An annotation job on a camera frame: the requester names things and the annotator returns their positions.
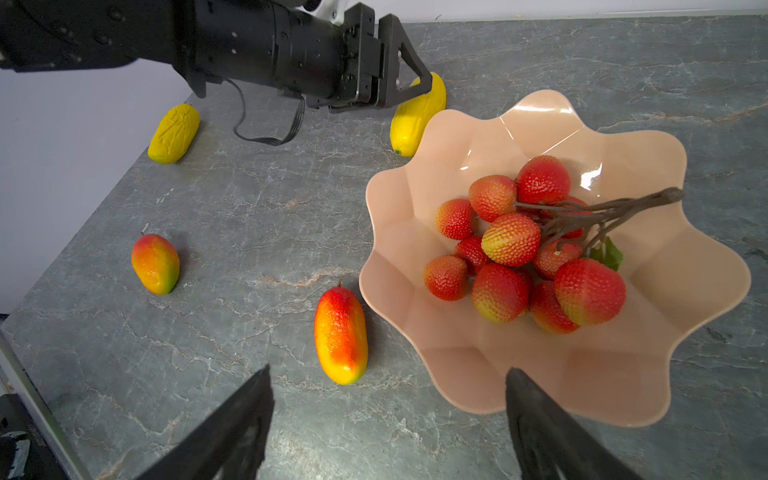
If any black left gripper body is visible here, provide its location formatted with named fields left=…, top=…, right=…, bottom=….
left=263, top=2, right=384, bottom=110

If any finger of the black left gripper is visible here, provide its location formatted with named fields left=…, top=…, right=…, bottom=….
left=376, top=14, right=433, bottom=108

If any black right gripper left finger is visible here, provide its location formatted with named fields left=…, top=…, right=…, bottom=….
left=140, top=365, right=275, bottom=479

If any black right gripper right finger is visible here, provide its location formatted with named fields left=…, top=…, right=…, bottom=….
left=506, top=368, right=639, bottom=479

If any smooth yellow fake mango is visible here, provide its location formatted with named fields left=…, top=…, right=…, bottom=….
left=390, top=72, right=447, bottom=157

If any long red-yellow fake mango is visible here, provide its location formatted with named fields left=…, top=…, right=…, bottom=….
left=314, top=285, right=369, bottom=385

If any yellow wrinkled fake fruit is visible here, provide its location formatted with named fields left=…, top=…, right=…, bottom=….
left=148, top=104, right=201, bottom=165

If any red fake lychee bunch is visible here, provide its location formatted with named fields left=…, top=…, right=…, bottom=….
left=422, top=155, right=684, bottom=334

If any small red-green fake mango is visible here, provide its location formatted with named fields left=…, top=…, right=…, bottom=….
left=131, top=234, right=180, bottom=295

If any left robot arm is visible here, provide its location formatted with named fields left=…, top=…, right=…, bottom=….
left=1, top=0, right=433, bottom=110

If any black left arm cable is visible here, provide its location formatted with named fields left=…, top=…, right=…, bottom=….
left=224, top=79, right=307, bottom=147

